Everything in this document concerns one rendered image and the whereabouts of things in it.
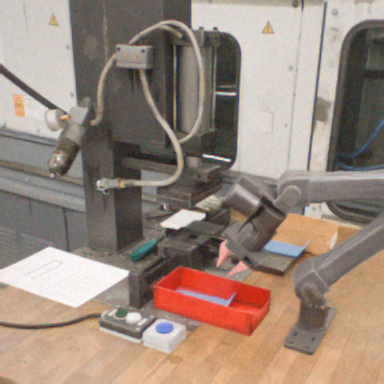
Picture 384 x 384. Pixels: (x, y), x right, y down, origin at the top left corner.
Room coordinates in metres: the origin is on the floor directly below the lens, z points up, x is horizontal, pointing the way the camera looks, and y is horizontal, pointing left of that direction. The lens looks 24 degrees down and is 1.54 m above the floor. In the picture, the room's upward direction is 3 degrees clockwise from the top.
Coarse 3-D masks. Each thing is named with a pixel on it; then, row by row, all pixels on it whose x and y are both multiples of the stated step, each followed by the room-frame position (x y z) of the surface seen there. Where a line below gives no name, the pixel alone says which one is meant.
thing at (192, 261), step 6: (210, 240) 1.27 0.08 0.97; (216, 246) 1.30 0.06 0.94; (162, 252) 1.20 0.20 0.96; (180, 252) 1.18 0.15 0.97; (198, 252) 1.20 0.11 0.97; (180, 258) 1.18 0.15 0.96; (186, 258) 1.17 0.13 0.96; (192, 258) 1.17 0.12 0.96; (198, 258) 1.20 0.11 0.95; (204, 258) 1.30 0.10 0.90; (210, 258) 1.29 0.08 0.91; (216, 258) 1.31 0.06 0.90; (180, 264) 1.18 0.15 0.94; (186, 264) 1.17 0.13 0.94; (192, 264) 1.17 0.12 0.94; (198, 264) 1.20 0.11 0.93; (198, 270) 1.20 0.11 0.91
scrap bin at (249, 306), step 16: (176, 272) 1.11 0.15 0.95; (192, 272) 1.11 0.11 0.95; (160, 288) 1.01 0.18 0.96; (176, 288) 1.11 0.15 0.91; (192, 288) 1.11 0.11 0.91; (208, 288) 1.09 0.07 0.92; (224, 288) 1.08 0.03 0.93; (240, 288) 1.06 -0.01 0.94; (256, 288) 1.04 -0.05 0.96; (160, 304) 1.01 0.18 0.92; (176, 304) 1.00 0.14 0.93; (192, 304) 0.98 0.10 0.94; (208, 304) 0.96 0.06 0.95; (240, 304) 1.05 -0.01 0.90; (256, 304) 1.04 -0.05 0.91; (208, 320) 0.96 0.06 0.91; (224, 320) 0.95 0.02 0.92; (240, 320) 0.93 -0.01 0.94; (256, 320) 0.96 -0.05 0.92
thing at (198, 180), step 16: (128, 160) 1.31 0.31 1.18; (144, 160) 1.30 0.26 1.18; (160, 160) 1.35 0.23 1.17; (176, 160) 1.33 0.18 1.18; (192, 160) 1.26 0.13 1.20; (192, 176) 1.23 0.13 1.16; (208, 176) 1.22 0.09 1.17; (160, 192) 1.19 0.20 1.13; (176, 192) 1.18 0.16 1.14; (192, 192) 1.18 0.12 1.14; (208, 192) 1.25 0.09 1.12
